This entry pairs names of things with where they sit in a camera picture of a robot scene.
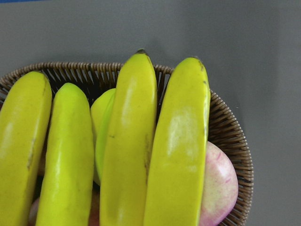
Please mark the yellow banana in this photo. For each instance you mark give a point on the yellow banana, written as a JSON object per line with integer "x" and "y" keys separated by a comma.
{"x": 66, "y": 192}
{"x": 129, "y": 144}
{"x": 176, "y": 176}
{"x": 24, "y": 120}

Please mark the brown wicker basket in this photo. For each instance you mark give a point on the brown wicker basket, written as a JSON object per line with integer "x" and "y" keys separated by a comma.
{"x": 224, "y": 130}

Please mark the pink red apple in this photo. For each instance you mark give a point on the pink red apple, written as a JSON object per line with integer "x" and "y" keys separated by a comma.
{"x": 220, "y": 190}

